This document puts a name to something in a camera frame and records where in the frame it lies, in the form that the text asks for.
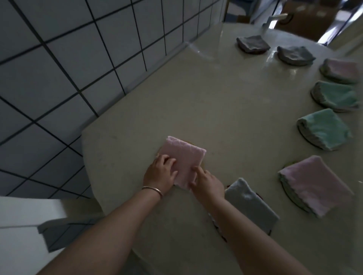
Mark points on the person's right hand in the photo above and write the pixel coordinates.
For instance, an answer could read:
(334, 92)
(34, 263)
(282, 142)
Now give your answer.
(210, 187)

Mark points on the large brown cardboard box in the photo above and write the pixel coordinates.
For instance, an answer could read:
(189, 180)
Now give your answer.
(309, 17)

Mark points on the person's right forearm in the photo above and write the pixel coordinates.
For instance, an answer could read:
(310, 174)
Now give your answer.
(255, 243)

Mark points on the person's left hand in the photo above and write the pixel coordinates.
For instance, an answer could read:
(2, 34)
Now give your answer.
(158, 175)

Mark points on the white wooden chair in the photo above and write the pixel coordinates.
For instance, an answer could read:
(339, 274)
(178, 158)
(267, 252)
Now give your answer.
(17, 209)

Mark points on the person's left forearm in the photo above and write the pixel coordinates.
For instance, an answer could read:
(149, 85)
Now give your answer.
(99, 240)

